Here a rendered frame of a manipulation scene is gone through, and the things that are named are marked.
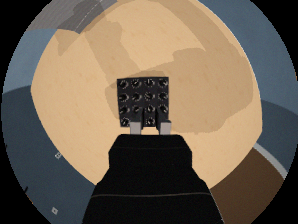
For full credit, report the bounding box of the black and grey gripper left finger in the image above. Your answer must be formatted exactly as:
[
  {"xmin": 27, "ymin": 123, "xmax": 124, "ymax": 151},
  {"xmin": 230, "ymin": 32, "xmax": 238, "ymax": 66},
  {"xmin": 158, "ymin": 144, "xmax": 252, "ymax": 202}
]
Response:
[{"xmin": 129, "ymin": 108, "xmax": 144, "ymax": 134}]

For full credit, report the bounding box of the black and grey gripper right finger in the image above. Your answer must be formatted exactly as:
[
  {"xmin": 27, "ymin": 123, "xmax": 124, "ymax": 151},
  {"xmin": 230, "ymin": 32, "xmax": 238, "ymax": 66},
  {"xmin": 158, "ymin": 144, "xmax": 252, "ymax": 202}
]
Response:
[{"xmin": 155, "ymin": 109, "xmax": 172, "ymax": 135}]

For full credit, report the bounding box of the black knob box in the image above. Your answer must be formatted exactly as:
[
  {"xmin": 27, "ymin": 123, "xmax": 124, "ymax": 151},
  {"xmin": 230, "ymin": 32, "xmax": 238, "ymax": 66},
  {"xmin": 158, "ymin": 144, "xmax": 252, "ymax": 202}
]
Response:
[{"xmin": 117, "ymin": 77, "xmax": 169, "ymax": 127}]

